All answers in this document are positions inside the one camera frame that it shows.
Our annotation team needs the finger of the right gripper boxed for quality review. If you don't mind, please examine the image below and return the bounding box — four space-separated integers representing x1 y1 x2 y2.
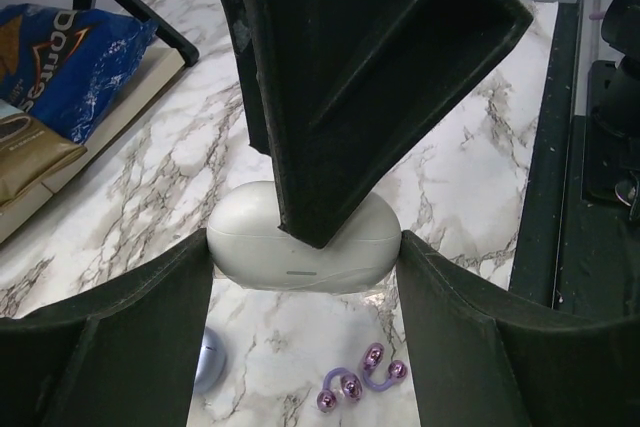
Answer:
221 0 532 248

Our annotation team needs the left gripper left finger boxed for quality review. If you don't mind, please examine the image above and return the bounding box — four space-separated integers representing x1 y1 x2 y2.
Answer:
1 229 213 426

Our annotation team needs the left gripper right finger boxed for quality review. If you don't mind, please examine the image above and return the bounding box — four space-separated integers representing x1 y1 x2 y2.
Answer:
398 231 639 426

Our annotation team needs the gold brown snack bag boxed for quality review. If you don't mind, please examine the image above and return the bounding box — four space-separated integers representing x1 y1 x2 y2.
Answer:
1 100 87 212

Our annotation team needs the blue Doritos bag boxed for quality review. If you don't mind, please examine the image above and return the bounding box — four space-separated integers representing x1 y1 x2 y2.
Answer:
1 3 157 144

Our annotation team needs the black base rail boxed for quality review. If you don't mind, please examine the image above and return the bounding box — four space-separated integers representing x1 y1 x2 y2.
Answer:
509 0 639 320

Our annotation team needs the lavender earbud charging case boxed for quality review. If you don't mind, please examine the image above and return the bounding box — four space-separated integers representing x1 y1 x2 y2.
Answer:
193 327 227 394

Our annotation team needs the beige black shelf rack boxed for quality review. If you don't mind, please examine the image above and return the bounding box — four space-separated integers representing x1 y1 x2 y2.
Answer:
1 0 199 239

